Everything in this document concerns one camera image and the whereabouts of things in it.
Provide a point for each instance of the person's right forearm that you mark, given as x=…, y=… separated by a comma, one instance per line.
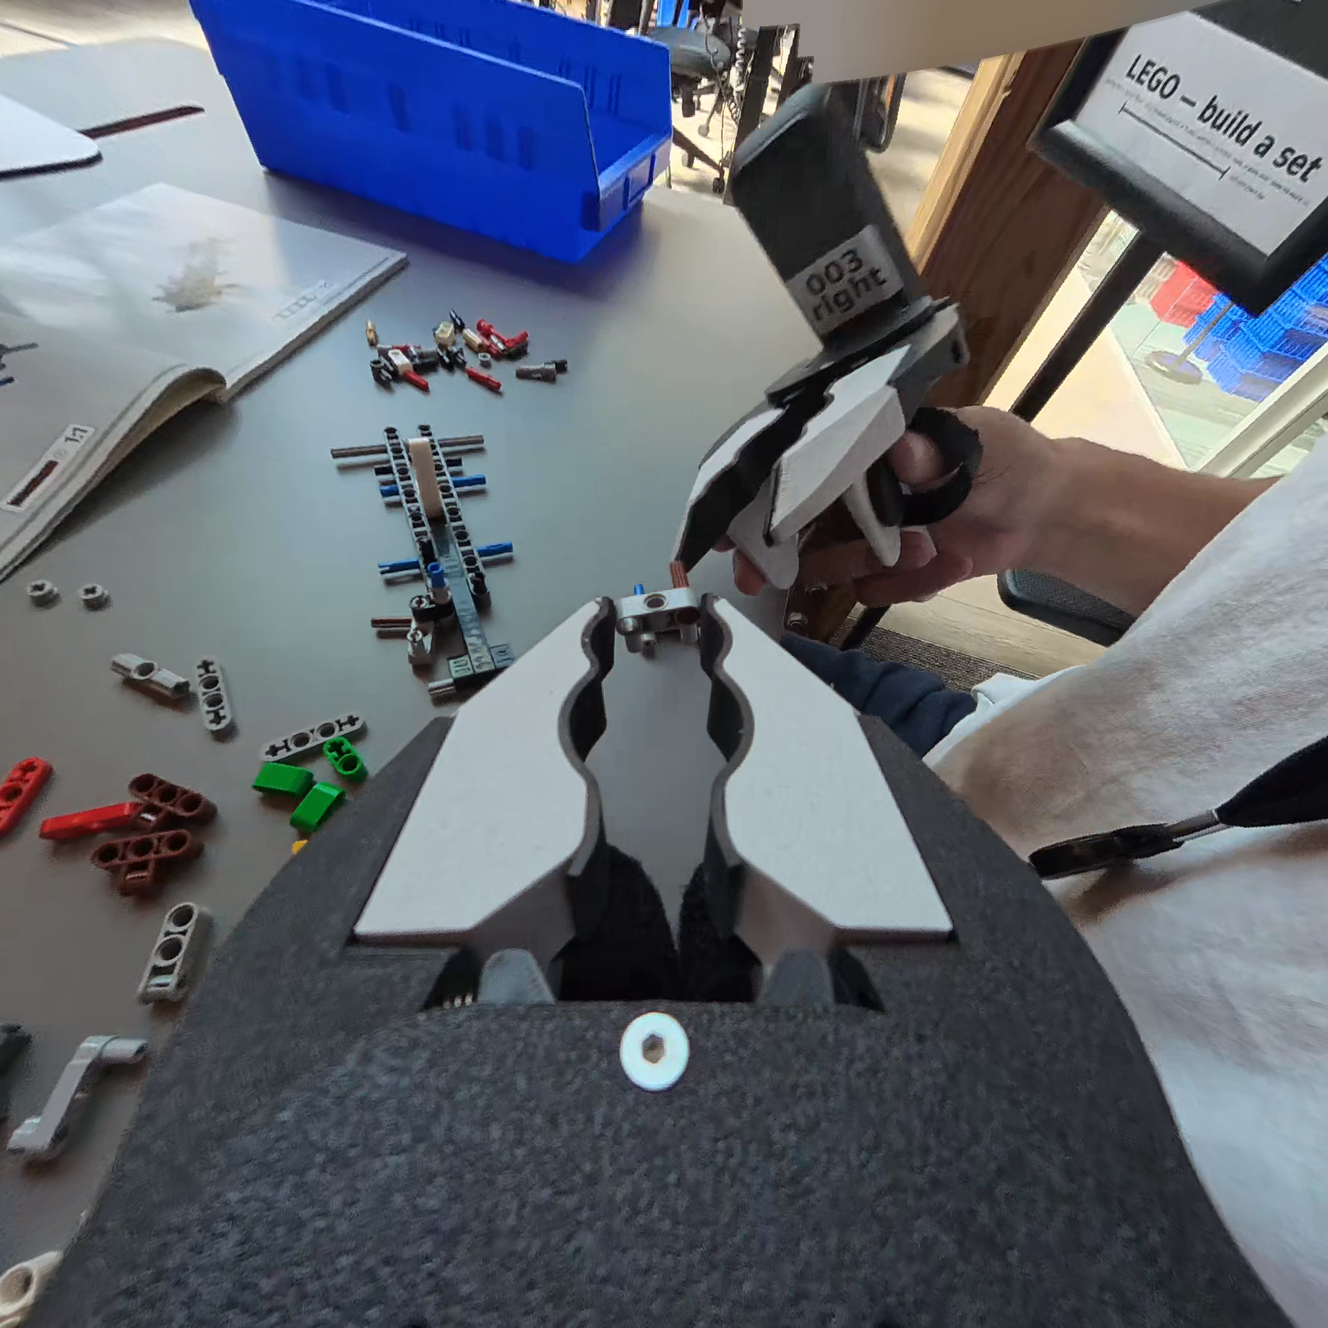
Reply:
x=1142, y=499

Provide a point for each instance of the red bin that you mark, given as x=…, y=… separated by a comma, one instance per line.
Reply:
x=1178, y=297

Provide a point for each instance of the white stand base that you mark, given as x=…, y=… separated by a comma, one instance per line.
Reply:
x=1175, y=369

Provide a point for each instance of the person's navy trouser leg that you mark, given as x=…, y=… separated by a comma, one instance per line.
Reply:
x=892, y=695

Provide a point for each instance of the lego instruction booklet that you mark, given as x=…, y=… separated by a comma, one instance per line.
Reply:
x=156, y=333

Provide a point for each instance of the pile of small lego pins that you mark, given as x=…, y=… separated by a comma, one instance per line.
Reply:
x=458, y=354

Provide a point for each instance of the white board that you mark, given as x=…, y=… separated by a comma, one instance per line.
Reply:
x=42, y=140

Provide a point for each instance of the person's right hand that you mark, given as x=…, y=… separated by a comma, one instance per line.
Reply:
x=997, y=520

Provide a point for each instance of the brown lego piece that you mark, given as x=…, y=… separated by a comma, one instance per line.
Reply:
x=146, y=861
x=171, y=801

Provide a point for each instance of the wooden post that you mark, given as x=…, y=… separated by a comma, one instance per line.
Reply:
x=997, y=240

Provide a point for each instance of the black chair armrest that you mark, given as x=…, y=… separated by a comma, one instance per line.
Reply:
x=1069, y=605

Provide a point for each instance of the black office chair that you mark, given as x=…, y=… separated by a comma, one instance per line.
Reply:
x=695, y=63

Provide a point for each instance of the grey lego bush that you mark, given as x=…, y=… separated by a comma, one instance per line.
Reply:
x=96, y=595
x=43, y=594

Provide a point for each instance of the red lego beam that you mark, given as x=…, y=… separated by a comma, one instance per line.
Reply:
x=21, y=795

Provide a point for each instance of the stack of blue bins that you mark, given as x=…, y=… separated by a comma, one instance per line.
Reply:
x=1265, y=338

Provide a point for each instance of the grey lego crank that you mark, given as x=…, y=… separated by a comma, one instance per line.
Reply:
x=73, y=1090

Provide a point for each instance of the grey long lego beam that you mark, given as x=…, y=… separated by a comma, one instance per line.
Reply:
x=312, y=738

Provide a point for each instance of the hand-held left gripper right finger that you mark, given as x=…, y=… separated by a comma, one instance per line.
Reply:
x=820, y=820

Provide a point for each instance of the green lego connector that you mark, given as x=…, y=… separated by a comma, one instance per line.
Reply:
x=345, y=760

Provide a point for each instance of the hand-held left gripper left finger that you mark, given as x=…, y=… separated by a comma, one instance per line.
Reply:
x=478, y=820

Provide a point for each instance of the grey lego pin connector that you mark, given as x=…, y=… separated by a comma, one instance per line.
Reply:
x=151, y=674

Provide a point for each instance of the white lego piece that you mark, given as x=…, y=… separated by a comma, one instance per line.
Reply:
x=26, y=1293

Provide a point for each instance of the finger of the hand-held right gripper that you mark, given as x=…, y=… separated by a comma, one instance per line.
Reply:
x=846, y=447
x=733, y=467

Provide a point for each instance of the red lego panel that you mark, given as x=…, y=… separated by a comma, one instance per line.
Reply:
x=89, y=823

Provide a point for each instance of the black framed sign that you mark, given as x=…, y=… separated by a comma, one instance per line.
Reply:
x=1193, y=115

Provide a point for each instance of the lego chassis assembly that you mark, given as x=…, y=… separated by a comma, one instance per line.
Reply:
x=442, y=540

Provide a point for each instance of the blue storage bin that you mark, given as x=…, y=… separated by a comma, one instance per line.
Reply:
x=435, y=115

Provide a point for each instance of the white door frame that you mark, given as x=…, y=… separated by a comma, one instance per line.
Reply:
x=1281, y=415

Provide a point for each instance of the green lego panel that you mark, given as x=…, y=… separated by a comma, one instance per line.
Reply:
x=318, y=807
x=281, y=780

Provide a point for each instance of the grey short lego beam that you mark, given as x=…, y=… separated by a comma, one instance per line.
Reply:
x=216, y=695

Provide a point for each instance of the grey two-hole lego connector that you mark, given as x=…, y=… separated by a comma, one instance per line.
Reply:
x=175, y=953

